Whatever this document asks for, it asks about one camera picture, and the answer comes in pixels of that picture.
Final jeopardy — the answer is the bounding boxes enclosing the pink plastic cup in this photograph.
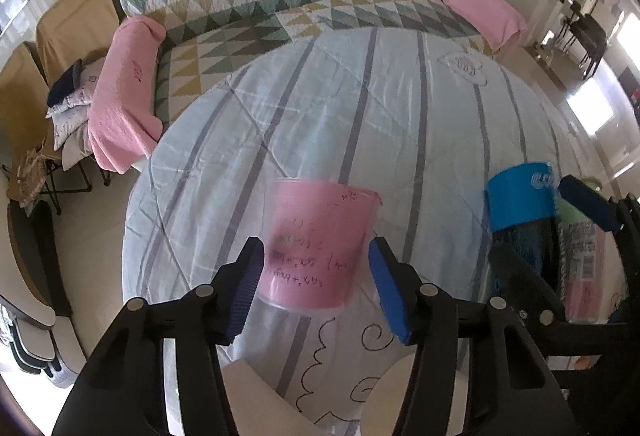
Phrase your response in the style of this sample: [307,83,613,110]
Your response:
[258,178,382,315]

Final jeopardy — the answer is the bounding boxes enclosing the pink towel right armrest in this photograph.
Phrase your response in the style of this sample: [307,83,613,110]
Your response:
[442,0,527,52]

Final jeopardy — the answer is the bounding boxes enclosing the pink towel armrest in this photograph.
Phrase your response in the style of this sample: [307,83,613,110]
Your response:
[88,15,166,175]
[442,0,527,52]

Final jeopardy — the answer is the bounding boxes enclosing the white paper cup left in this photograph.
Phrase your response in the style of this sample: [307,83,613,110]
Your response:
[221,360,324,436]

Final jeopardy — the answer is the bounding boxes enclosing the tan folding chair left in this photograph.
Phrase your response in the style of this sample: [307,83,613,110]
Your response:
[1,44,50,208]

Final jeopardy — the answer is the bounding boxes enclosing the white paper cup right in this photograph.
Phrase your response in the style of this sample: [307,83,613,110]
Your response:
[358,355,414,436]

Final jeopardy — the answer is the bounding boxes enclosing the white grey office chair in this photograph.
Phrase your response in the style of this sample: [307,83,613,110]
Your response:
[1,200,86,388]

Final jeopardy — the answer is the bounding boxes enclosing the tan folding chair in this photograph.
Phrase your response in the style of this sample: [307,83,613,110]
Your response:
[36,0,120,86]
[1,44,50,208]

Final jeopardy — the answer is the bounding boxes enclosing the tan folding chair right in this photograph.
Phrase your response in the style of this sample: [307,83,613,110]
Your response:
[36,0,120,86]

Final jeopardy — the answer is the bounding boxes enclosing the green pink can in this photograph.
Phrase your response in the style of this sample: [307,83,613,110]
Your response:
[556,195,605,323]

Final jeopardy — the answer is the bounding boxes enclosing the white paper cup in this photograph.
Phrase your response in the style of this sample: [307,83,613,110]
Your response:
[358,355,414,436]
[221,360,324,436]

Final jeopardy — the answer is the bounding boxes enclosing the stack of cushions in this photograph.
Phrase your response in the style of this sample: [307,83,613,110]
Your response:
[46,58,105,170]

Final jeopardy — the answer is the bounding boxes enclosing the striped light blue tablecloth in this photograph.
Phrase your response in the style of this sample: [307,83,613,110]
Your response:
[121,26,584,436]

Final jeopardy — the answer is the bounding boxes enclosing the dark dining chairs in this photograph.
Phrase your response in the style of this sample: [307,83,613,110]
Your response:
[559,1,608,79]

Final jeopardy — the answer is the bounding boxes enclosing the pink towel left armrest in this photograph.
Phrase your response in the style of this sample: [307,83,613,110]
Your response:
[88,15,166,175]

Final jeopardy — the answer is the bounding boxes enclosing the blue black can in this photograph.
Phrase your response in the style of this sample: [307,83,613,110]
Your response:
[486,163,561,293]

